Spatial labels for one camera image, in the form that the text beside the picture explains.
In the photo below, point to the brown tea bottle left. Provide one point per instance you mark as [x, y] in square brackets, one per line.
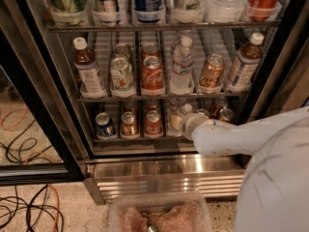
[85, 60]

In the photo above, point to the white floral can top shelf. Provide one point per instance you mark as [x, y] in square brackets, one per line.
[187, 11]

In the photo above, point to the clear plastic bin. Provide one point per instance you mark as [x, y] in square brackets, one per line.
[160, 212]

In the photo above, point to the clear water bottle bottom shelf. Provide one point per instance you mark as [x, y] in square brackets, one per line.
[177, 114]

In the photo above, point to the clear water bottle shelf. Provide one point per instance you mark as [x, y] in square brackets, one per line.
[183, 58]
[222, 11]
[177, 114]

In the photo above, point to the red cola can middle rear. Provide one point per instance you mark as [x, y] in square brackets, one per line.
[149, 49]

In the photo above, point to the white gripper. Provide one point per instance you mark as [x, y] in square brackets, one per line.
[192, 124]

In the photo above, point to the stainless fridge base grille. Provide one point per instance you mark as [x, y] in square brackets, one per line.
[108, 179]

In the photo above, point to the blue silver energy can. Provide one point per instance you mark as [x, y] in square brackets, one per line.
[109, 13]

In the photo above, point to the red soda can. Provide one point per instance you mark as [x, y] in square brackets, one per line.
[153, 124]
[152, 105]

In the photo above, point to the white floral can middle front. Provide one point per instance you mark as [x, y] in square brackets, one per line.
[122, 81]

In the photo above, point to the red cola can middle front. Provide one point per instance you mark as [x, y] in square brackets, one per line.
[152, 77]

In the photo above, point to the white floral can middle rear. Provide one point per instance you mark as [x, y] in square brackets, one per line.
[122, 49]

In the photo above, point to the red cola can top shelf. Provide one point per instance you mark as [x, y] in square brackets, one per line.
[262, 10]

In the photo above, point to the gold can bottom rear right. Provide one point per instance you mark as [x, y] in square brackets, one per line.
[217, 104]

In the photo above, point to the orange brown can middle shelf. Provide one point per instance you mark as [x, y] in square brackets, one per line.
[210, 76]

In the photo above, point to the glass fridge door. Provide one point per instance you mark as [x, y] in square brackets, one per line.
[283, 80]
[36, 144]

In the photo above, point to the glass fridge door left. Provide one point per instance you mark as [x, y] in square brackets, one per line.
[36, 144]

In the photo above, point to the gold can bottom rear left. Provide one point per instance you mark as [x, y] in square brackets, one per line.
[131, 106]

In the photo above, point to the red soda can bottom rear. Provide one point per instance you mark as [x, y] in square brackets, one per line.
[152, 105]

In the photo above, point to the gold can bottom front left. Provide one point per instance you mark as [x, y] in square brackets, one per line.
[129, 126]

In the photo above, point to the gold can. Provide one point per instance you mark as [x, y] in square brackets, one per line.
[226, 115]
[217, 104]
[131, 106]
[129, 126]

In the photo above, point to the silver green can bottom shelf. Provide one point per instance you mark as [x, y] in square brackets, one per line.
[203, 112]

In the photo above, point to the clear water bottle top shelf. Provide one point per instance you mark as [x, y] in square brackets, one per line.
[222, 11]

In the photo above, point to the clear water bottle middle shelf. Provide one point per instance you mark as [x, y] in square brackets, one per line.
[183, 58]

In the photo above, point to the blue can bottom shelf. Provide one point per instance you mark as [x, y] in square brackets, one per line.
[104, 126]

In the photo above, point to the rear water bottle middle shelf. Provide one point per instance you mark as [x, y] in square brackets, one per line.
[178, 36]

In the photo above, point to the green can top shelf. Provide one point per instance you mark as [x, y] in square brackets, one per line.
[68, 12]

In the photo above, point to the glass fridge door right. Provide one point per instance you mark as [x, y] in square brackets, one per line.
[283, 80]

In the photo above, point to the red soda can bottom front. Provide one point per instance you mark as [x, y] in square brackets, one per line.
[153, 124]

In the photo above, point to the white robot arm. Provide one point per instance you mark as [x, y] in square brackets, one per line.
[274, 194]

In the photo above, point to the dark blue can top shelf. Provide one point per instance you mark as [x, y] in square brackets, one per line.
[148, 11]

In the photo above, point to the brown tea bottle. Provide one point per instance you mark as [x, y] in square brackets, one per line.
[85, 60]
[245, 64]

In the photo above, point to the brown tea bottle right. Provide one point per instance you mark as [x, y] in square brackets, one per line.
[245, 64]

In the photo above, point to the gold can bottom front right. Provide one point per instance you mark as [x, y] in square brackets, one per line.
[226, 115]

